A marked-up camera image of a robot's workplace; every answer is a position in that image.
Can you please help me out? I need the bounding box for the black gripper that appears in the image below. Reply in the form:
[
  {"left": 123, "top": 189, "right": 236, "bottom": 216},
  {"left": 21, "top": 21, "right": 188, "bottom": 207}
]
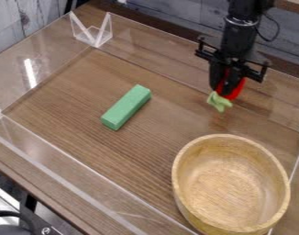
[{"left": 195, "top": 36, "right": 271, "bottom": 96}]

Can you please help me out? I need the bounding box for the red plush strawberry toy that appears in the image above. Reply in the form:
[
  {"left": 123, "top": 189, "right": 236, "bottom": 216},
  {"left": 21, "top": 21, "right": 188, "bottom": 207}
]
[{"left": 207, "top": 68, "right": 246, "bottom": 113}]

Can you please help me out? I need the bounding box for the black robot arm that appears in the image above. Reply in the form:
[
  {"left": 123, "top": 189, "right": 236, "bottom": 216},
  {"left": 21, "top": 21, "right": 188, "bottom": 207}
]
[{"left": 195, "top": 0, "right": 279, "bottom": 100}]

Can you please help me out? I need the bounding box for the green rectangular block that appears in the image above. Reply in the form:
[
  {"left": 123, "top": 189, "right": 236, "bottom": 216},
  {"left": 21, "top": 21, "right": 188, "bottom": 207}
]
[{"left": 100, "top": 84, "right": 152, "bottom": 130}]

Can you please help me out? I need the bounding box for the wooden bowl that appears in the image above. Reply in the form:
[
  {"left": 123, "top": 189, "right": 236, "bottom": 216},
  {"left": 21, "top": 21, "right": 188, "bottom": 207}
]
[{"left": 172, "top": 134, "right": 291, "bottom": 235}]

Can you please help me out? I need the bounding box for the clear acrylic table enclosure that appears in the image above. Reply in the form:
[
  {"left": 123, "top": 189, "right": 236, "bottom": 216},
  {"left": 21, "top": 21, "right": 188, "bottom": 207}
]
[{"left": 0, "top": 15, "right": 299, "bottom": 235}]

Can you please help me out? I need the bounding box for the black cable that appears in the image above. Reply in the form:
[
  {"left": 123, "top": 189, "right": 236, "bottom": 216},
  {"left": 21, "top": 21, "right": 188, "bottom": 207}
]
[{"left": 0, "top": 207, "right": 35, "bottom": 235}]

